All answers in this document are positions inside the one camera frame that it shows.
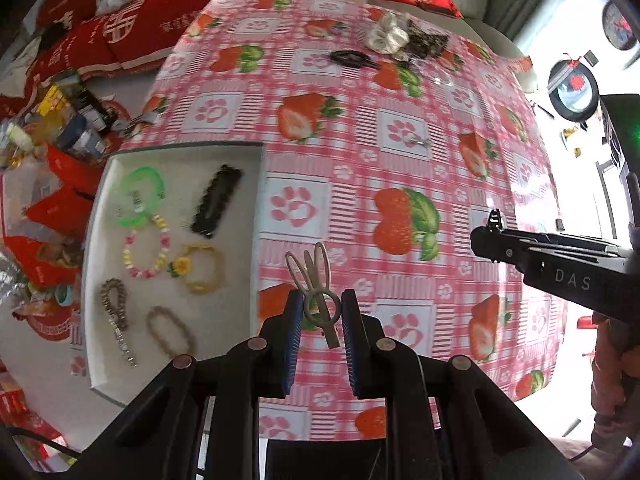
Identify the red pillow with white lettering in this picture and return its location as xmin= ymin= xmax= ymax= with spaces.
xmin=10 ymin=22 xmax=123 ymax=98

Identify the beige bunny hair clip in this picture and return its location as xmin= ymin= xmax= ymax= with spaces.
xmin=285 ymin=241 xmax=343 ymax=348

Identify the pastel beaded bracelet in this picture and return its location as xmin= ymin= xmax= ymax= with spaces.
xmin=121 ymin=214 xmax=173 ymax=280

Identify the pile of red snack packets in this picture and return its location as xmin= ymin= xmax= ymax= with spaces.
xmin=0 ymin=145 xmax=106 ymax=341

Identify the red pillow with white emblem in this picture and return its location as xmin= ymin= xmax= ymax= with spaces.
xmin=102 ymin=0 xmax=238 ymax=71

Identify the white jewelry box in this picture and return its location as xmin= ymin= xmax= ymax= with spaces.
xmin=80 ymin=142 xmax=266 ymax=408

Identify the brown spiral hair tie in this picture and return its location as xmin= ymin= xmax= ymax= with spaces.
xmin=145 ymin=305 xmax=197 ymax=358

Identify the round black wall mirror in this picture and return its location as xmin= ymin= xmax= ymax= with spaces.
xmin=547 ymin=60 xmax=600 ymax=122

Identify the small round wall ornament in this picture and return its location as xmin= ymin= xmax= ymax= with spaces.
xmin=602 ymin=0 xmax=640 ymax=52

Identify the dark bottle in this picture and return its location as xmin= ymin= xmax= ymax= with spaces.
xmin=65 ymin=82 xmax=108 ymax=131

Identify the green translucent bangle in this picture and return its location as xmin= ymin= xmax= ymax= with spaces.
xmin=116 ymin=166 xmax=166 ymax=229

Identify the silver foil wrapper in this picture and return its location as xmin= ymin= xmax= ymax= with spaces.
xmin=115 ymin=112 xmax=157 ymax=137

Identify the pink strawberry tablecloth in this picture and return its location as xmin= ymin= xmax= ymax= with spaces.
xmin=117 ymin=0 xmax=568 ymax=441

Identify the person's right hand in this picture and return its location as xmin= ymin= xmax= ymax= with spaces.
xmin=591 ymin=310 xmax=640 ymax=448

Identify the black cable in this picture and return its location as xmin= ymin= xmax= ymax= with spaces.
xmin=0 ymin=425 xmax=81 ymax=461

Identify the blue and white jar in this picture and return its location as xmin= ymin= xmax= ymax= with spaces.
xmin=60 ymin=117 xmax=108 ymax=161

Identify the white crochet scrunchie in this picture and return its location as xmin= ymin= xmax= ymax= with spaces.
xmin=367 ymin=12 xmax=411 ymax=55

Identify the black beaded hair clip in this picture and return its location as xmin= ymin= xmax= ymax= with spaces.
xmin=191 ymin=164 xmax=245 ymax=239
xmin=329 ymin=49 xmax=383 ymax=71

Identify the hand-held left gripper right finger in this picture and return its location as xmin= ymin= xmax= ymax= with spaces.
xmin=341 ymin=289 xmax=581 ymax=480

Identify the dark patterned scrunchie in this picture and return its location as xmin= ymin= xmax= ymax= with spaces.
xmin=402 ymin=20 xmax=451 ymax=61

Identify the yellow flower bracelet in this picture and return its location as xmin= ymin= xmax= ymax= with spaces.
xmin=167 ymin=243 xmax=226 ymax=295

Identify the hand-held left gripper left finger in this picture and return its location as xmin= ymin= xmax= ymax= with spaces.
xmin=75 ymin=289 xmax=306 ymax=480

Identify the silver rhinestone bracelet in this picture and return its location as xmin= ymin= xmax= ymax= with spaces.
xmin=100 ymin=277 xmax=138 ymax=368

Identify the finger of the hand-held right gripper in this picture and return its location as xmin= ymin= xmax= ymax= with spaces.
xmin=470 ymin=226 xmax=621 ymax=271

